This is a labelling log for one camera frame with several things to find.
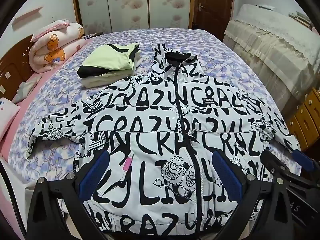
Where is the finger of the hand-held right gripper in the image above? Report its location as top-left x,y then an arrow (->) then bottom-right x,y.
292,148 -> 315,178
260,151 -> 303,183

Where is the pink bear-print quilt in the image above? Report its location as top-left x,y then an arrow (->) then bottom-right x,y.
29,22 -> 87,73

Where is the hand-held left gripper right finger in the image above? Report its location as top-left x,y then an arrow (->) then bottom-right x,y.
211,150 -> 293,240

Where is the pile of books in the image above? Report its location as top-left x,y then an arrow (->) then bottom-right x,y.
288,11 -> 313,27

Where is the purple floral bedspread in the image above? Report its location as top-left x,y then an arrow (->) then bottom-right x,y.
7,29 -> 303,180

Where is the grey cloth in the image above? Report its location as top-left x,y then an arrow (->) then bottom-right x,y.
12,81 -> 35,105

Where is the beige folded garment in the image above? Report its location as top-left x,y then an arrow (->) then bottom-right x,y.
81,64 -> 137,89

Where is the pale pink pillow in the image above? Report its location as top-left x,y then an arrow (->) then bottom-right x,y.
0,97 -> 21,140

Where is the pink lace-trimmed pillow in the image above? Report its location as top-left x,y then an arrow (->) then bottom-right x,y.
30,19 -> 71,42

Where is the light green folded garment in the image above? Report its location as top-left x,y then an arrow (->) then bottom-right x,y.
77,44 -> 140,79

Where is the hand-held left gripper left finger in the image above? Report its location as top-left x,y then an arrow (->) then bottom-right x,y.
25,150 -> 110,240

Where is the wall shelf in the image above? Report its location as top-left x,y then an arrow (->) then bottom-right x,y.
12,6 -> 44,27

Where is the white black-lettered jacket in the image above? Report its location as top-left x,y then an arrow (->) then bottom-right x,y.
26,44 -> 302,233

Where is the wooden drawer cabinet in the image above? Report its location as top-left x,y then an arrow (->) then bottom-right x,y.
284,87 -> 320,153

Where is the wooden headboard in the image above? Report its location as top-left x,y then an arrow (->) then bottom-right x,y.
0,35 -> 35,101

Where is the brown wooden door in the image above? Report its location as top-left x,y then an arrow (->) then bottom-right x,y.
192,0 -> 236,41

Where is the pink bed sheet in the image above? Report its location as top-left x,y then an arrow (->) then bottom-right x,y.
0,74 -> 43,160

